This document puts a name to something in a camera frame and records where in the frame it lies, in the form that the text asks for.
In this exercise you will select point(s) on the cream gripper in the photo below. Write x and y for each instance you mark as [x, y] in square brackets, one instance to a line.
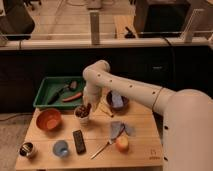
[91, 98]

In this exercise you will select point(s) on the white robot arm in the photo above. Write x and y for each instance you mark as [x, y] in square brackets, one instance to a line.
[187, 116]

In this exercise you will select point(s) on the dark purple bowl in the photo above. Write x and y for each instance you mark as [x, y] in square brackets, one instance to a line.
[109, 101]

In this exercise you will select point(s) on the red bowl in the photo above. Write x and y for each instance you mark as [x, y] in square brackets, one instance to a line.
[49, 119]

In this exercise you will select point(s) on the orange carrot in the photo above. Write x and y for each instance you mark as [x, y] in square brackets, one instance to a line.
[73, 97]

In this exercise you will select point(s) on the yellow banana piece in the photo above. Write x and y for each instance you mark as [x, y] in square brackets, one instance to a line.
[105, 109]

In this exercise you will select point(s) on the blue sponge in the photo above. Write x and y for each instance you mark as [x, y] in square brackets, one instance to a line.
[116, 100]

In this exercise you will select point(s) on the white paper cup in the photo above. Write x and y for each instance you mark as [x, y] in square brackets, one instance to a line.
[82, 121]

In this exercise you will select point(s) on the green plastic tray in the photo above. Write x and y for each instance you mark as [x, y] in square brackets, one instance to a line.
[50, 85]

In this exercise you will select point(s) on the grey blue cloth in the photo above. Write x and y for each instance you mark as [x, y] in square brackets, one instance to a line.
[129, 130]

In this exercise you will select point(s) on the black remote control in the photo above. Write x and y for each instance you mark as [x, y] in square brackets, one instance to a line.
[79, 142]

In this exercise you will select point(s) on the orange apple fruit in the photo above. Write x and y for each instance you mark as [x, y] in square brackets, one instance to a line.
[122, 143]

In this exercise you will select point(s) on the wooden table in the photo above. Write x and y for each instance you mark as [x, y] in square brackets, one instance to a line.
[145, 149]

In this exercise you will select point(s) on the blue plastic cup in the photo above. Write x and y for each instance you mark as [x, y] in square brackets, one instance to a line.
[60, 148]

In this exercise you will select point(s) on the silver metal can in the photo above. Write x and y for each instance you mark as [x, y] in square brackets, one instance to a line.
[27, 150]

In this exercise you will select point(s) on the black monitor box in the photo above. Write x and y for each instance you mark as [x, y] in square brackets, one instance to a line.
[160, 18]

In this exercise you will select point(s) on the black office chair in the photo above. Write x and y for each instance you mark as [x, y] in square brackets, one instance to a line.
[17, 24]

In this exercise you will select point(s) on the black handled brush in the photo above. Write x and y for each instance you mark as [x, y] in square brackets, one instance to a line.
[72, 86]

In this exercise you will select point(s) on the grey metal post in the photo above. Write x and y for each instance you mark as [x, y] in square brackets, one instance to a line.
[94, 23]

